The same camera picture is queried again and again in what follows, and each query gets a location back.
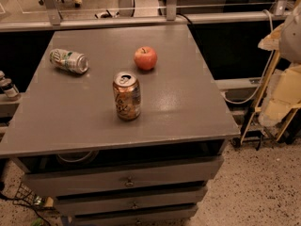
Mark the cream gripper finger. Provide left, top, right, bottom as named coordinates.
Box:
left=258, top=24, right=283, bottom=51
left=259, top=64, right=301, bottom=127

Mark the orange soda can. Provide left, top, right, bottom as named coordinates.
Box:
left=113, top=72, right=141, bottom=121

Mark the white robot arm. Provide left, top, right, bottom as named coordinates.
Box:
left=258, top=5, right=301, bottom=127

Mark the green white soda can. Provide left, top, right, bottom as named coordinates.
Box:
left=49, top=49, right=89, bottom=74

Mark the red apple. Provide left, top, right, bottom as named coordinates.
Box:
left=134, top=46, right=157, bottom=71

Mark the grey drawer cabinet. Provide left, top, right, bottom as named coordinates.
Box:
left=0, top=25, right=238, bottom=226

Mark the metal railing bar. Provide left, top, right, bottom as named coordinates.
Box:
left=0, top=11, right=290, bottom=32

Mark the small bottle at left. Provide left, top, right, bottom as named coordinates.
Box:
left=0, top=71, right=21, bottom=101

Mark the white cable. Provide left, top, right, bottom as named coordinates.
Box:
left=220, top=8, right=277, bottom=105

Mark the wire basket on floor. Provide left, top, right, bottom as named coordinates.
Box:
left=13, top=183, right=54, bottom=210

